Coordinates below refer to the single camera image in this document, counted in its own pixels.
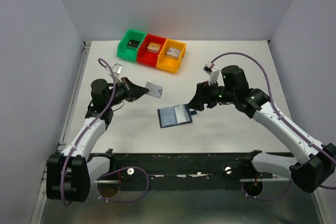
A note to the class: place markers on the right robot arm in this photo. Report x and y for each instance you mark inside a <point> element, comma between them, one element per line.
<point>312,162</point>

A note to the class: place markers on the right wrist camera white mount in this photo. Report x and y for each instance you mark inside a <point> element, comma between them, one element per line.
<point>212,71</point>

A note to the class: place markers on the grey block in yellow bin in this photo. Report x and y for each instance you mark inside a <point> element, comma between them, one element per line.
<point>173,53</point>

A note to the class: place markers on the aluminium table edge rail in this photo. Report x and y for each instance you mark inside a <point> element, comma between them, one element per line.
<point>62,141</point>

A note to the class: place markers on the black block in green bin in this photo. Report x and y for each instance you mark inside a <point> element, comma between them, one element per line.
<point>133,44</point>

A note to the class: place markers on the silver credit card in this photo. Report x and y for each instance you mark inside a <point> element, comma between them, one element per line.
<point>154,90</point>

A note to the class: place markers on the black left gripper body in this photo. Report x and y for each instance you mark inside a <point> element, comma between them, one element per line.
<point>122,93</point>

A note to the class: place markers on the green plastic bin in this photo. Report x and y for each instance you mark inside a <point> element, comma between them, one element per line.
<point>125,53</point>

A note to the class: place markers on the wooden block in red bin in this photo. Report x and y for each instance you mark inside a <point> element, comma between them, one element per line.
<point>153,47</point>

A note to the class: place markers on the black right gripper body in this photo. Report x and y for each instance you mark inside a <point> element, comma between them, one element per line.
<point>217,94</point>

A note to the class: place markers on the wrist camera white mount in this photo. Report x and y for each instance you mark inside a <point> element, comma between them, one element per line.
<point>212,71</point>
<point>116,69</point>

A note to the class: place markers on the yellow plastic bin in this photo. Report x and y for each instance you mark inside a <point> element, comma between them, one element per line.
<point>169,64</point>

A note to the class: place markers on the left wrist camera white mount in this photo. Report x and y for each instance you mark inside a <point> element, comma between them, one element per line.
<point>116,69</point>

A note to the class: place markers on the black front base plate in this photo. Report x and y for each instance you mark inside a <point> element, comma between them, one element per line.
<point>181,171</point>

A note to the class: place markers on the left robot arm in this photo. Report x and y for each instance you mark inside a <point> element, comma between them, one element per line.
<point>71,172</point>

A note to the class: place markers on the blue leather card holder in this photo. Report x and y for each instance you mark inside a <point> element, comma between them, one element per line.
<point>175,115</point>

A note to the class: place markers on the red plastic bin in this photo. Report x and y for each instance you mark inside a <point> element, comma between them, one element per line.
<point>145,57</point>

